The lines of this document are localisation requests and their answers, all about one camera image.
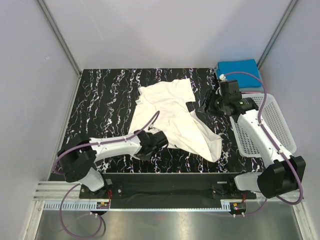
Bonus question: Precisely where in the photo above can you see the aluminium corner post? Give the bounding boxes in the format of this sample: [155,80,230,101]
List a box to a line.
[257,0,300,70]
[35,0,82,78]

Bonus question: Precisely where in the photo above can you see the aluminium frame rail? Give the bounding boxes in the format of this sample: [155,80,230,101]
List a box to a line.
[32,181,83,201]

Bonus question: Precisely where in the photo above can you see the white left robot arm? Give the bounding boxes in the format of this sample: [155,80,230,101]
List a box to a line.
[57,129,169,198]

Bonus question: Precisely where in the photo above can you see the left aluminium corner post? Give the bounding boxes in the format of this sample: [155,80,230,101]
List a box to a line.
[35,0,82,78]

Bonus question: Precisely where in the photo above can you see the right aluminium corner post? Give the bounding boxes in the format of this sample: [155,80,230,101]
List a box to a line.
[257,0,300,70]

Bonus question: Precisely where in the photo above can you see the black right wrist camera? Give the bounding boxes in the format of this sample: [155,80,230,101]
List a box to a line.
[219,79,242,102]

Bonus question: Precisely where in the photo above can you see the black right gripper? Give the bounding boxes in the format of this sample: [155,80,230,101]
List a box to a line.
[197,89,228,119]

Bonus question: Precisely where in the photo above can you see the white plastic laundry basket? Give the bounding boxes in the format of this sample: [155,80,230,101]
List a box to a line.
[229,93,297,158]

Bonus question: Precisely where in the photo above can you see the white slotted cable duct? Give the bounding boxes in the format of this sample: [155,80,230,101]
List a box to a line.
[44,200,231,212]

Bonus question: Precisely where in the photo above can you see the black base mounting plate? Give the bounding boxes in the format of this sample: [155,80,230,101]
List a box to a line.
[79,173,256,207]

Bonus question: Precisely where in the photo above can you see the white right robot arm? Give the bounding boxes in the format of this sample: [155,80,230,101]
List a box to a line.
[199,89,306,203]

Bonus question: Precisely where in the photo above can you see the folded blue t-shirt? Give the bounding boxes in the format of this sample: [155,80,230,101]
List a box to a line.
[216,59,262,89]

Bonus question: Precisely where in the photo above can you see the white t-shirt with print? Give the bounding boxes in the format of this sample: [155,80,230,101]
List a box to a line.
[129,78,222,163]

